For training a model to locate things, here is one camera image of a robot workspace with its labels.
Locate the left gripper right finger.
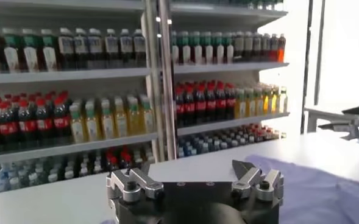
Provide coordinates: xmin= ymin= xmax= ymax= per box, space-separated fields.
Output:
xmin=230 ymin=159 xmax=285 ymax=203

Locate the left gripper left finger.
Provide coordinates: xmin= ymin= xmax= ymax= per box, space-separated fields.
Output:
xmin=105 ymin=161 xmax=165 ymax=204

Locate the purple printed t-shirt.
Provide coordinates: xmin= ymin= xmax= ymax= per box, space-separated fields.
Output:
xmin=101 ymin=153 xmax=359 ymax=224

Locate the yellow juice bottle green label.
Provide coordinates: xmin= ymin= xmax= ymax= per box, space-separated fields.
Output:
xmin=269 ymin=87 xmax=279 ymax=115
xmin=69 ymin=103 xmax=87 ymax=144
xmin=261 ymin=88 xmax=271 ymax=116
xmin=127 ymin=96 xmax=142 ymax=136
xmin=100 ymin=99 xmax=116 ymax=140
xmin=234 ymin=89 xmax=246 ymax=119
xmin=139 ymin=96 xmax=155 ymax=134
xmin=84 ymin=100 xmax=102 ymax=141
xmin=113 ymin=97 xmax=129 ymax=138
xmin=244 ymin=88 xmax=256 ymax=118
xmin=277 ymin=86 xmax=289 ymax=114
xmin=254 ymin=88 xmax=265 ymax=117

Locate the cola bottle red cap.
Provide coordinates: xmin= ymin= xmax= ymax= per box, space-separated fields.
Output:
xmin=175 ymin=88 xmax=186 ymax=125
xmin=16 ymin=100 xmax=37 ymax=142
xmin=215 ymin=82 xmax=227 ymax=121
xmin=194 ymin=85 xmax=207 ymax=123
xmin=184 ymin=87 xmax=196 ymax=124
xmin=35 ymin=99 xmax=54 ymax=139
xmin=52 ymin=97 xmax=72 ymax=138
xmin=0 ymin=102 xmax=18 ymax=144
xmin=205 ymin=84 xmax=216 ymax=122
xmin=225 ymin=85 xmax=236 ymax=120

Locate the grey metal shelving unit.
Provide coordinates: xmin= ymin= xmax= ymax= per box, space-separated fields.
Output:
xmin=0 ymin=0 xmax=168 ymax=167
xmin=157 ymin=0 xmax=291 ymax=159

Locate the dark drink bottle beige label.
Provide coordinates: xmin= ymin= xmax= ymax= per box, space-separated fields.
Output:
xmin=233 ymin=31 xmax=244 ymax=63
xmin=243 ymin=31 xmax=254 ymax=63

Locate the dark tea bottle green cap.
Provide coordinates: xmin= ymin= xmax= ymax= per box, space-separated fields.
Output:
xmin=171 ymin=30 xmax=180 ymax=65
xmin=223 ymin=32 xmax=235 ymax=64
xmin=1 ymin=28 xmax=20 ymax=73
xmin=20 ymin=29 xmax=40 ymax=72
xmin=201 ymin=31 xmax=213 ymax=64
xmin=40 ymin=29 xmax=59 ymax=71
xmin=190 ymin=30 xmax=202 ymax=65
xmin=179 ymin=30 xmax=191 ymax=65
xmin=212 ymin=32 xmax=224 ymax=64

